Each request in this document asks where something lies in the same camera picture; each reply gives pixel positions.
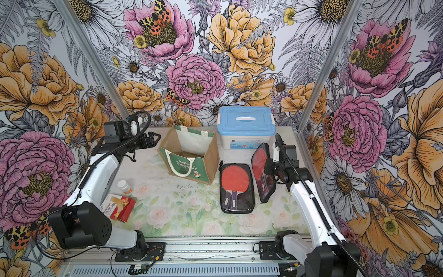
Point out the blue lid storage box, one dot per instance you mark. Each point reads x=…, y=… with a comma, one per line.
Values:
x=245, y=127

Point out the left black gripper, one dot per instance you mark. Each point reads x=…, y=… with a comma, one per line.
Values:
x=151, y=143

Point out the red gift box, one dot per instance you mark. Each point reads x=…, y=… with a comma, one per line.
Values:
x=118, y=207

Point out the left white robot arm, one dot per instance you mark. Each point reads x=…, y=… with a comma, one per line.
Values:
x=79, y=223

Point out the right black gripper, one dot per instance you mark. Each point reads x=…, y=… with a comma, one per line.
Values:
x=269, y=163

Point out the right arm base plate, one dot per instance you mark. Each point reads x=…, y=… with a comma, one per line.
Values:
x=268, y=250

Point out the small white pill bottle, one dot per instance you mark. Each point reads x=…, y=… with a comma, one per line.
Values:
x=125, y=187

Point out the aluminium front rail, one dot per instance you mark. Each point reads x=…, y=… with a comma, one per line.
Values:
x=185, y=256

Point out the green canvas tote bag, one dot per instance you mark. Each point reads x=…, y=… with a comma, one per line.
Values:
x=191, y=153

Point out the ping pong paddle case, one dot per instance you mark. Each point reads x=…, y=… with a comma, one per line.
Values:
x=265, y=183
x=236, y=188

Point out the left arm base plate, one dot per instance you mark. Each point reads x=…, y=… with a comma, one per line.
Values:
x=150, y=252

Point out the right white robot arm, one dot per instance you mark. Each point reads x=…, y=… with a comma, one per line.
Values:
x=328, y=254

